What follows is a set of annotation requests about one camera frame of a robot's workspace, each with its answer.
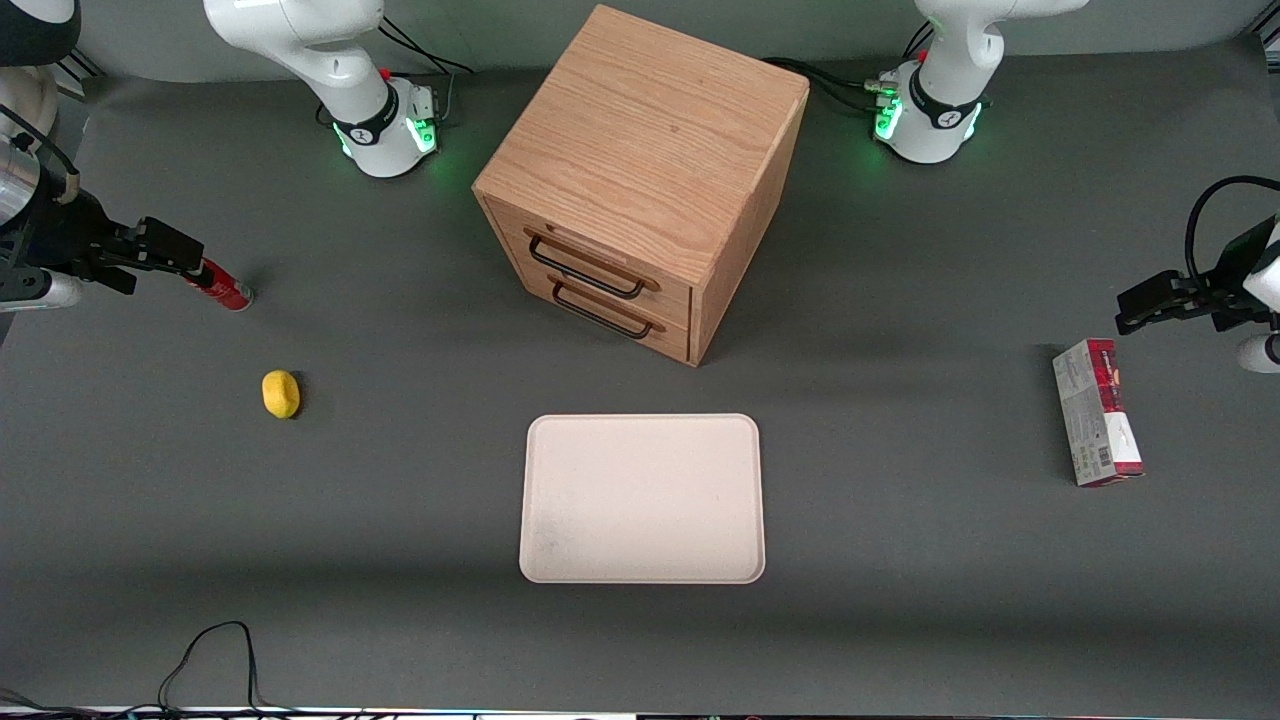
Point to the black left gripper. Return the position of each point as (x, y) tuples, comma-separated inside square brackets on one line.
[(1222, 290)]

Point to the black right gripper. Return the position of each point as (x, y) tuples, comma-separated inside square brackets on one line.
[(62, 237)]

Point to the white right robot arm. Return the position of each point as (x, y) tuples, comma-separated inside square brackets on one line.
[(330, 60)]

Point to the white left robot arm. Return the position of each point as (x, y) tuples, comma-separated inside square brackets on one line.
[(950, 100)]

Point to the beige plastic tray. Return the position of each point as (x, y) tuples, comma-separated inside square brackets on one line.
[(642, 498)]

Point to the red cylindrical tube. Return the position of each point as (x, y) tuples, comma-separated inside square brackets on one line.
[(228, 293)]

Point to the red plaid cardboard box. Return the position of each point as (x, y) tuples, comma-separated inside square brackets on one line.
[(1097, 412)]

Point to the yellow lemon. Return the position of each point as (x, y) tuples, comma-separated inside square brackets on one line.
[(281, 394)]

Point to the wooden drawer front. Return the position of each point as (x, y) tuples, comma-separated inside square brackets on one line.
[(510, 232), (672, 340)]

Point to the wooden drawer cabinet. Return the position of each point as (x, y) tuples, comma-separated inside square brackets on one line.
[(650, 130)]

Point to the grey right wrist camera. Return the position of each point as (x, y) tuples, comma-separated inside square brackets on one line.
[(45, 290)]

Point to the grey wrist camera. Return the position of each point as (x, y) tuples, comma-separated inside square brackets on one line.
[(1262, 353), (45, 290)]

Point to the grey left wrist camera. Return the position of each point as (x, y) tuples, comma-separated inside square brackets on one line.
[(1262, 353)]

